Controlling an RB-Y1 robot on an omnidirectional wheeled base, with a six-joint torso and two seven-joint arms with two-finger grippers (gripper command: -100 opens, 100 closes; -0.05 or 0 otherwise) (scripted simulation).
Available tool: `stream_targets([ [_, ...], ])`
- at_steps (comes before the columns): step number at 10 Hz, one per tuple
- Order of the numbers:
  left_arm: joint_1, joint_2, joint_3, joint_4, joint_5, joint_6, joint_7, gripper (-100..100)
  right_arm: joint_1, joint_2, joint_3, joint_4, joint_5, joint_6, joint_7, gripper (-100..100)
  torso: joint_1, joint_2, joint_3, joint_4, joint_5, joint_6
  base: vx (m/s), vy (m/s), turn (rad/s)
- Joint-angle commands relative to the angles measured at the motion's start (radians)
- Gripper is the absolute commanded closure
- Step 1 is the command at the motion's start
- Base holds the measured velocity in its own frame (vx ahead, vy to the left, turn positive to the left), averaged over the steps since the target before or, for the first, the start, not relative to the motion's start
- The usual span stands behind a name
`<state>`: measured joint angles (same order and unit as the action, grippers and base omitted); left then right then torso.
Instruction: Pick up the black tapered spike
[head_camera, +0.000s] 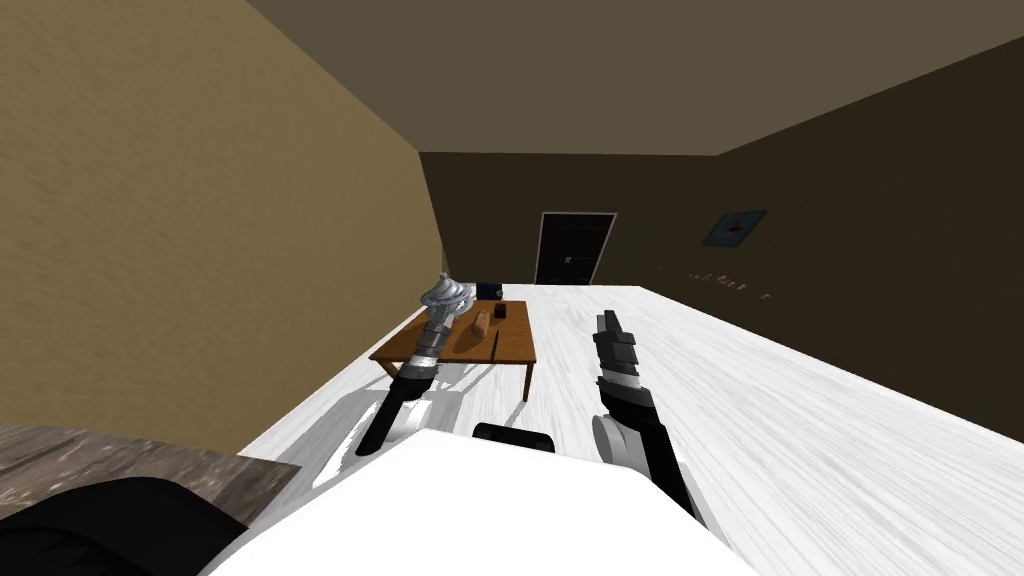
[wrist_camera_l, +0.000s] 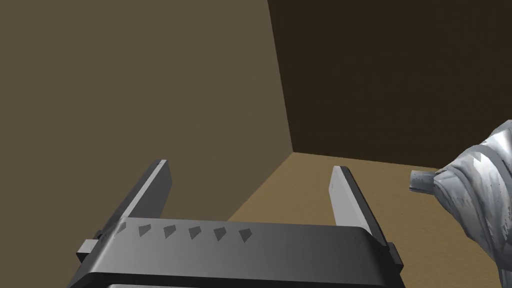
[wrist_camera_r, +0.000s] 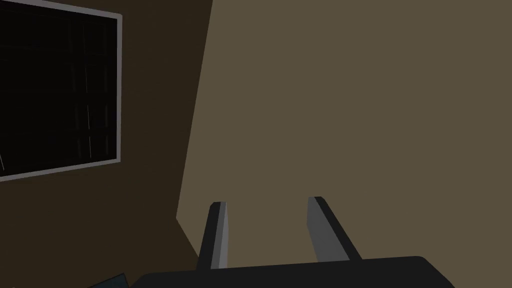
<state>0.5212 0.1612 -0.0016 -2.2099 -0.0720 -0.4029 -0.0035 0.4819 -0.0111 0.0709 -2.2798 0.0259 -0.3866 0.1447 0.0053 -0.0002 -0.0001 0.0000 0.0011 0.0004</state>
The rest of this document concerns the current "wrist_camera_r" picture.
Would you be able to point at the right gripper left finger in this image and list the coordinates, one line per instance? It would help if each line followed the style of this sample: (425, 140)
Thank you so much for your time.
(214, 240)

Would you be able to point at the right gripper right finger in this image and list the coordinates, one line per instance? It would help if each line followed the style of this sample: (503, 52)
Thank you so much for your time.
(328, 236)

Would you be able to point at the dark window with grey frame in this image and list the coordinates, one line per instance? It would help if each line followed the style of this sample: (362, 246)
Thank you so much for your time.
(56, 92)

